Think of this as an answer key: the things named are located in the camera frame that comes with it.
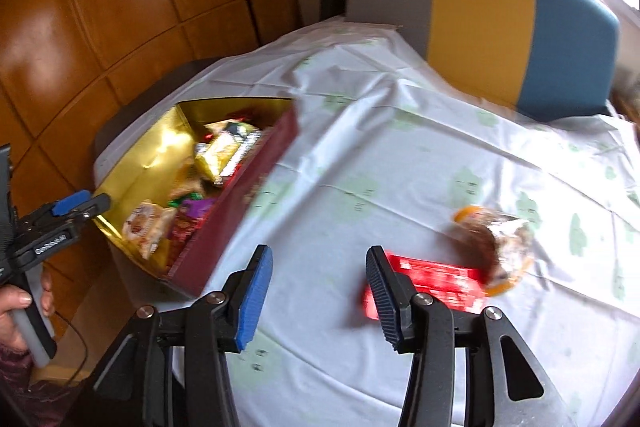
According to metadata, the maroon box with gold lining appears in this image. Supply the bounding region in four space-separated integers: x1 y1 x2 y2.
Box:
92 96 301 299

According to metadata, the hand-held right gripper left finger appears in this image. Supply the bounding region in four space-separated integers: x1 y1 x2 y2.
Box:
75 244 274 427

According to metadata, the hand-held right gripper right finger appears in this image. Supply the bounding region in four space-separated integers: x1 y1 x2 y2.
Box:
365 245 571 427

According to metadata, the white tablecloth with green print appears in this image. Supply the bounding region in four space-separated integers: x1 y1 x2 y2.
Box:
92 22 640 427

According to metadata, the yellow and white snack packet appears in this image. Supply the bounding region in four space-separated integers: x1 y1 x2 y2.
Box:
194 132 263 185

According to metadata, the grey yellow blue chair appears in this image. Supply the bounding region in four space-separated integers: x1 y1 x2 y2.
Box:
345 0 621 122

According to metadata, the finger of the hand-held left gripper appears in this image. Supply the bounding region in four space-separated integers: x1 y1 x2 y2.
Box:
67 193 112 224
52 190 94 216

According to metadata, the tan pastry snack packet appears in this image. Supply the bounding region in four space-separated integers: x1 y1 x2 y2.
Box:
121 201 177 260

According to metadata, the person's left hand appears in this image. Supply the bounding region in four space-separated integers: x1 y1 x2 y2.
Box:
0 268 57 354

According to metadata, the person's left forearm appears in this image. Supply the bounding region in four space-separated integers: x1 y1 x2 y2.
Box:
0 341 38 410

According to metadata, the dark red snack packet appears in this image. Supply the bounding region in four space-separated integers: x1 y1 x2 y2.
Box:
167 209 203 258

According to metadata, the clear pastry packet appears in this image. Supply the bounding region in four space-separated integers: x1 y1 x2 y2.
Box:
452 205 535 297

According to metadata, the purple snack packet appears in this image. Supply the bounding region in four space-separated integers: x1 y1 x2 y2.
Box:
180 198 216 228

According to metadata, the thin black cable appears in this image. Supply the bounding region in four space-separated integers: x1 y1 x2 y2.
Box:
49 309 92 385

